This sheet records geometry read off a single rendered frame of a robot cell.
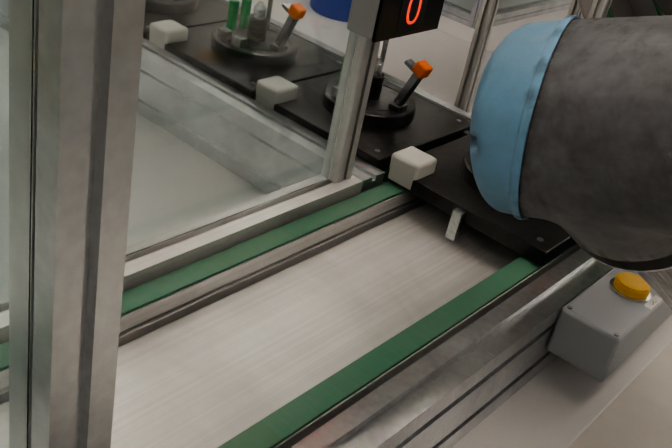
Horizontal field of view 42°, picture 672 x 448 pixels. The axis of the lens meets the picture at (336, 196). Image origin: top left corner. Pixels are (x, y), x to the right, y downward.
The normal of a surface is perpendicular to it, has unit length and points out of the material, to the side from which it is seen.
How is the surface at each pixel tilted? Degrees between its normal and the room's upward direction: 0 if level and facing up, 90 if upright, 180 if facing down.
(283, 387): 0
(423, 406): 0
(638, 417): 0
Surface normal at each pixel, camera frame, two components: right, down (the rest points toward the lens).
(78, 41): 0.74, 0.44
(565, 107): -0.69, -0.04
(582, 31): -0.35, -0.80
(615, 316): 0.18, -0.86
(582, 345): -0.65, 0.26
